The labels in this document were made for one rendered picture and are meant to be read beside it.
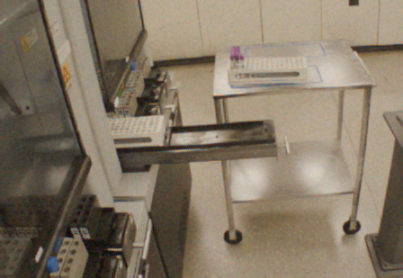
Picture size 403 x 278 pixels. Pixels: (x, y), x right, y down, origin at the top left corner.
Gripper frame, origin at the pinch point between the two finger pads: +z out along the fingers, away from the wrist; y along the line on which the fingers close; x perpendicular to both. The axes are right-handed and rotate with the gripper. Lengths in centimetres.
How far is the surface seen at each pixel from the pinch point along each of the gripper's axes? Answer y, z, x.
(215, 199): 45, 120, 58
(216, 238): 16, 119, 57
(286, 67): 19.6, 32.7, 18.7
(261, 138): -14, 39, 31
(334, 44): 51, 41, -7
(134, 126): -11, 31, 70
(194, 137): -11, 38, 52
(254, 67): 21.0, 31.9, 30.6
